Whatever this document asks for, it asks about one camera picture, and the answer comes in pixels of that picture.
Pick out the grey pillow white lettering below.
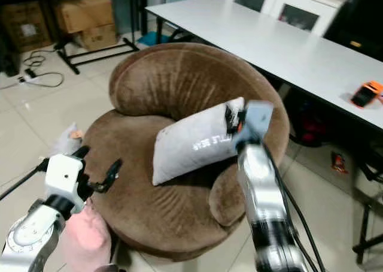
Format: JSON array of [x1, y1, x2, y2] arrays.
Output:
[[151, 96, 246, 186]]

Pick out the pink pillow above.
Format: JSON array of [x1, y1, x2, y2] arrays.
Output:
[[63, 201, 114, 272]]

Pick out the pale grey pillow orange patch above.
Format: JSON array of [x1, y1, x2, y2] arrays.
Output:
[[51, 123, 85, 157]]

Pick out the brown round plush sofa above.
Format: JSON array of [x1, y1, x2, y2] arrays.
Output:
[[81, 42, 291, 262]]

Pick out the red black bag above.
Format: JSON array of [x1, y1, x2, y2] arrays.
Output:
[[295, 109, 331, 148]]

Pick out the long white table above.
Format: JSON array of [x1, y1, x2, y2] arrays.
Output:
[[145, 0, 383, 131]]

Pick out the white power strip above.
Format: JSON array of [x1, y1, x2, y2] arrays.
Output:
[[18, 70, 38, 84]]

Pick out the small orange packet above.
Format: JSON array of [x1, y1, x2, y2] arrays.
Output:
[[330, 152, 349, 175]]

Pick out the teal flat mat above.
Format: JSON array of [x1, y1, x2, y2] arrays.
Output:
[[136, 31, 172, 48]]

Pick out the small printed cardboard box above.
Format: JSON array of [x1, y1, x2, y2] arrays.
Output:
[[80, 23, 120, 52]]

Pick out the white cabinet glass doors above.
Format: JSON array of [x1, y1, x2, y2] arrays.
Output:
[[225, 0, 351, 37]]

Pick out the orange black handheld device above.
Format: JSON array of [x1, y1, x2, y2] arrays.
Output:
[[351, 80, 383, 108]]

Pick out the cardboard box white label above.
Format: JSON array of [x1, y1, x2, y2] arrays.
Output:
[[1, 2, 55, 53]]

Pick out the large plain cardboard box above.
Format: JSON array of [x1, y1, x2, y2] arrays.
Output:
[[55, 0, 117, 34]]

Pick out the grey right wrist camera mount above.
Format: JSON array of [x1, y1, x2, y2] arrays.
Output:
[[233, 101, 275, 151]]

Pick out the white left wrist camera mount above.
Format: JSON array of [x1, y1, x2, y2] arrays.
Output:
[[45, 153, 91, 203]]

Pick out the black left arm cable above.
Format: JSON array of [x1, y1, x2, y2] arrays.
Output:
[[0, 159, 50, 201]]

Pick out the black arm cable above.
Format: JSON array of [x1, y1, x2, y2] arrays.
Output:
[[266, 145, 328, 272], [0, 159, 50, 201]]

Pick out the black power cable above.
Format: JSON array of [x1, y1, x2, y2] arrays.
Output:
[[23, 48, 66, 89]]

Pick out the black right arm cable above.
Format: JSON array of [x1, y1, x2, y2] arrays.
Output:
[[266, 145, 328, 272]]

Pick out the black chair frame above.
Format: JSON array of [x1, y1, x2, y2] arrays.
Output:
[[352, 145, 383, 256]]

